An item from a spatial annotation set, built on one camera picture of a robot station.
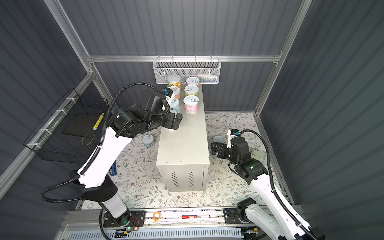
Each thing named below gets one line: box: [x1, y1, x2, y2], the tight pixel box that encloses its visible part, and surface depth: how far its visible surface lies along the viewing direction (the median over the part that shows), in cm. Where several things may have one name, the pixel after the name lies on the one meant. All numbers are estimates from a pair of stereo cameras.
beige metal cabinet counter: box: [156, 84, 210, 192], surface depth 65 cm
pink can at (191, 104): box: [183, 95, 200, 115], surface depth 72 cm
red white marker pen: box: [181, 215, 211, 219], surface depth 75 cm
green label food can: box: [184, 84, 199, 97], surface depth 77 cm
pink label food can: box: [186, 76, 200, 87], surface depth 82 cm
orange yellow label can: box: [167, 74, 182, 88], surface depth 80 cm
